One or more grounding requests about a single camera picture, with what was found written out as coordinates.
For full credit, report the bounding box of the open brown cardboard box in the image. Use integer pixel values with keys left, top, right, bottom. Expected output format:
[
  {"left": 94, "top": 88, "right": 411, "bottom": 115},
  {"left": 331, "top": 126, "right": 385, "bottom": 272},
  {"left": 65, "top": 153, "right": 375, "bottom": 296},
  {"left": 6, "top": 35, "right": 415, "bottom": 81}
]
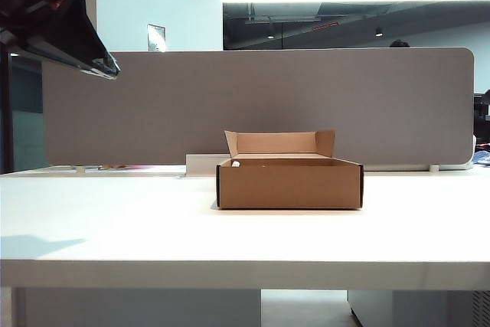
[{"left": 215, "top": 129, "right": 364, "bottom": 211}]

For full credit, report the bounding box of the grey fabric desk divider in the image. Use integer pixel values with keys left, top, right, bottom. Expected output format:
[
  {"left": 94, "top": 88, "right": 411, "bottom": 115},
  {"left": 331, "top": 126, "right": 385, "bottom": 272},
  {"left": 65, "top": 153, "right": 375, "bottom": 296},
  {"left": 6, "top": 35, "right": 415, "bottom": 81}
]
[{"left": 41, "top": 47, "right": 475, "bottom": 171}]

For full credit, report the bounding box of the blue patterned cloth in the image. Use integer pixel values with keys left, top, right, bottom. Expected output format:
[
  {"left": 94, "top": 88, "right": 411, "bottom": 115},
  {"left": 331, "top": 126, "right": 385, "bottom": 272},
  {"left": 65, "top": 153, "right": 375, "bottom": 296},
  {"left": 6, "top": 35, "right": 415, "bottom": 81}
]
[{"left": 461, "top": 146, "right": 490, "bottom": 167}]

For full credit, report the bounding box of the small wall sign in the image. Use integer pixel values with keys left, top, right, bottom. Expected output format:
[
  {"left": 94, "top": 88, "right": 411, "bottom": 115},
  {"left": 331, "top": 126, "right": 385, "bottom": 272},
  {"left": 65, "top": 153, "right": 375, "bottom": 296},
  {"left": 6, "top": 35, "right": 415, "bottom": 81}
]
[{"left": 147, "top": 23, "right": 168, "bottom": 52}]

